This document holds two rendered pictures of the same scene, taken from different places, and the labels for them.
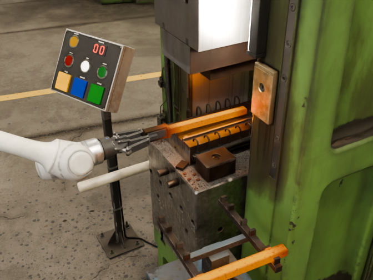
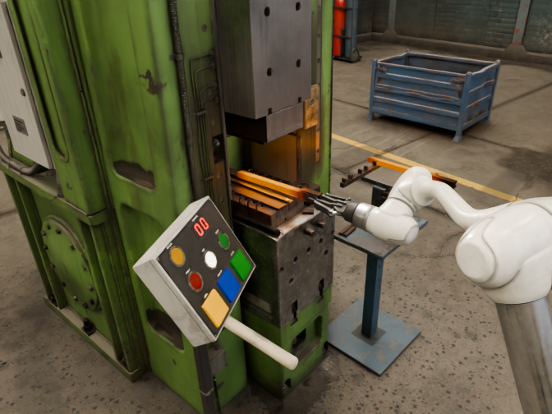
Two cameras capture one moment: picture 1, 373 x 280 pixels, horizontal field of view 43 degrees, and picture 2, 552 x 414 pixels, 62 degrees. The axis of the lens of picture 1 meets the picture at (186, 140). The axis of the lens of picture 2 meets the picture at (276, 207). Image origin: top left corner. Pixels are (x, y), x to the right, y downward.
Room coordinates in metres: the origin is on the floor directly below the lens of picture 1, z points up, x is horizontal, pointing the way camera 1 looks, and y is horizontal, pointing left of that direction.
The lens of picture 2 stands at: (2.03, 1.50, 1.85)
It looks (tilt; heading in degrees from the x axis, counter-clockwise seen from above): 29 degrees down; 251
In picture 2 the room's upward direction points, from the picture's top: 2 degrees counter-clockwise
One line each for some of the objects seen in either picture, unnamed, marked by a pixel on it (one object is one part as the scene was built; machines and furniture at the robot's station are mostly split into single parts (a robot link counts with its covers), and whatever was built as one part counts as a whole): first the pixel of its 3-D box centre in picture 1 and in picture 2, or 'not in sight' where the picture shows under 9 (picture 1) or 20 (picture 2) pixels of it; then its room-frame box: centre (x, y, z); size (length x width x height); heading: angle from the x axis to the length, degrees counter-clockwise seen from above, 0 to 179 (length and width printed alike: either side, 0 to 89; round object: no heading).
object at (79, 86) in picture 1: (79, 88); (227, 285); (1.83, 0.45, 1.01); 0.07 x 0.05 x 0.07; 54
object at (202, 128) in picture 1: (228, 122); (252, 185); (1.56, -0.16, 0.99); 0.42 x 0.05 x 0.01; 119
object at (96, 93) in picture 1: (96, 94); (239, 265); (1.77, 0.37, 1.01); 0.07 x 0.05 x 0.07; 54
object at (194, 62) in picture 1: (228, 39); (243, 111); (1.58, -0.15, 1.32); 0.42 x 0.20 x 0.10; 119
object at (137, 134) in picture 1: (130, 138); (328, 205); (1.38, 0.19, 1.04); 0.11 x 0.01 x 0.04; 124
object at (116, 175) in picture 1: (125, 173); (248, 334); (1.74, 0.28, 0.62); 0.44 x 0.05 x 0.05; 119
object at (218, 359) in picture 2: not in sight; (213, 359); (1.85, 0.11, 0.36); 0.09 x 0.07 x 0.12; 29
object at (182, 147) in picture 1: (224, 127); (249, 195); (1.58, -0.15, 0.96); 0.42 x 0.20 x 0.09; 119
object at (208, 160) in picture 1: (216, 164); (303, 191); (1.35, -0.10, 0.95); 0.12 x 0.08 x 0.06; 119
